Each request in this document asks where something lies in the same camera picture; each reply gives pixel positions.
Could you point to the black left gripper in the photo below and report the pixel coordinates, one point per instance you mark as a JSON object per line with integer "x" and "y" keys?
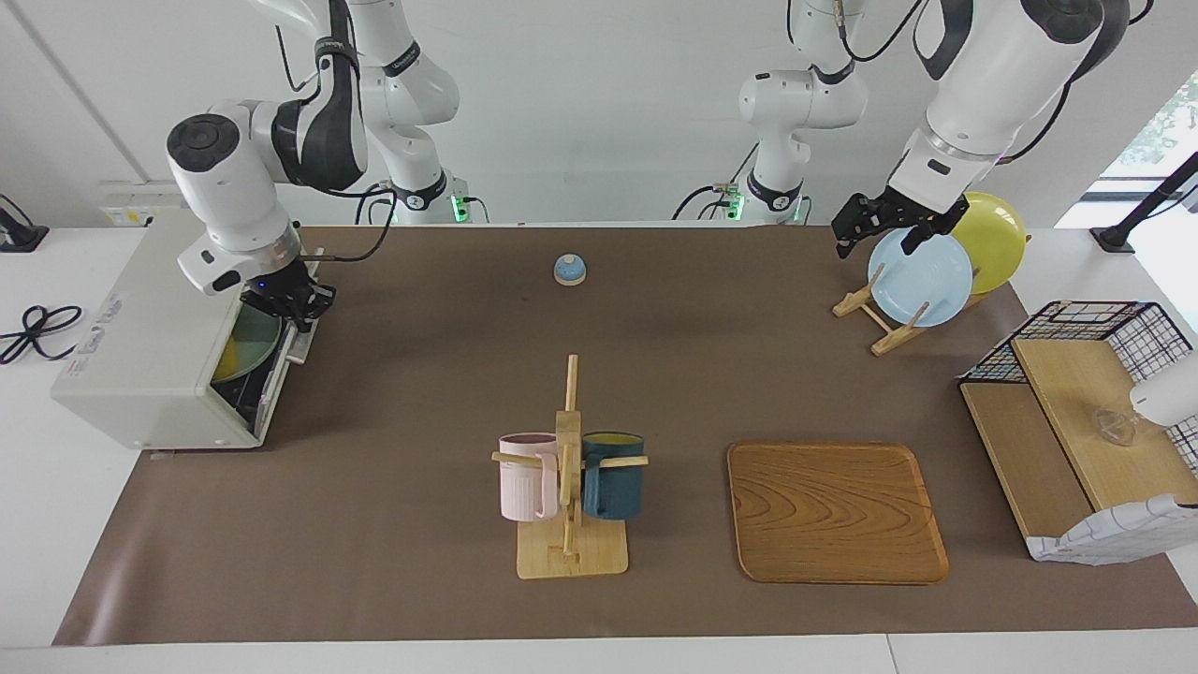
{"x": 903, "y": 208}

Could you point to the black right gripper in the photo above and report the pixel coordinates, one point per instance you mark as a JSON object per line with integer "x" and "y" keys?
{"x": 290, "y": 292}

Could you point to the light green plate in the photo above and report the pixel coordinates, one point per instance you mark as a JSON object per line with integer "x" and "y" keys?
{"x": 253, "y": 342}

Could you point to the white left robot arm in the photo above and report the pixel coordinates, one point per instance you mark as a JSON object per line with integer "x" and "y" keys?
{"x": 992, "y": 75}

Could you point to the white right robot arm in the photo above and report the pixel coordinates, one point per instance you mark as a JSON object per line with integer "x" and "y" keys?
{"x": 225, "y": 178}

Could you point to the white toaster oven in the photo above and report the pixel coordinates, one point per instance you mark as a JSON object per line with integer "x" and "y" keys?
{"x": 140, "y": 346}

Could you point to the light blue plate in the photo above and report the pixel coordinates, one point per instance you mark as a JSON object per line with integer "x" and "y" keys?
{"x": 922, "y": 281}

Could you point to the wooden plate rack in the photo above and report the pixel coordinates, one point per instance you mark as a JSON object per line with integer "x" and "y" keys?
{"x": 894, "y": 339}

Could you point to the yellow plate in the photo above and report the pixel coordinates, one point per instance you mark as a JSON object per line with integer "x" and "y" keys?
{"x": 997, "y": 243}

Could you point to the brown table mat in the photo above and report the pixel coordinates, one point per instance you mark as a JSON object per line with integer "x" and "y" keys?
{"x": 402, "y": 393}

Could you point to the black angled stand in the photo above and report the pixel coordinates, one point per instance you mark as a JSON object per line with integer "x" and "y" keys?
{"x": 1137, "y": 213}

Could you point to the brown wooden tray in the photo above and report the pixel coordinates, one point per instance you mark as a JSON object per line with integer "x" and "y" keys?
{"x": 833, "y": 515}

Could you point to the blue service bell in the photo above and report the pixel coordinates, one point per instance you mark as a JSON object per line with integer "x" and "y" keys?
{"x": 569, "y": 271}

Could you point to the pink mug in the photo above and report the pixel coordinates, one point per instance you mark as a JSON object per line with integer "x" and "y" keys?
{"x": 524, "y": 482}

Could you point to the small clear glass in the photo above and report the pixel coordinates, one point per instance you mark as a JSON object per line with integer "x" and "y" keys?
{"x": 1117, "y": 427}

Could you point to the white cylindrical object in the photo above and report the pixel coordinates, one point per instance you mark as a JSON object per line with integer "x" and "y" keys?
{"x": 1170, "y": 391}

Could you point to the dark teal mug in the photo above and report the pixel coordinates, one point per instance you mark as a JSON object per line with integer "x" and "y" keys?
{"x": 618, "y": 487}

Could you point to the wooden mug rack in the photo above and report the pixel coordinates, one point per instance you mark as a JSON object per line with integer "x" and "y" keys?
{"x": 569, "y": 552}

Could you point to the white checked cloth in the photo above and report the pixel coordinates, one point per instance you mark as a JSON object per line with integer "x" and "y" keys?
{"x": 1114, "y": 538}

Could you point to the white wall socket box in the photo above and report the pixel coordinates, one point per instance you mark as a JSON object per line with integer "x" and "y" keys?
{"x": 136, "y": 201}

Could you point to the small black clamp mount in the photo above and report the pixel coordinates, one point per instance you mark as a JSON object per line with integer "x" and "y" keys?
{"x": 19, "y": 239}

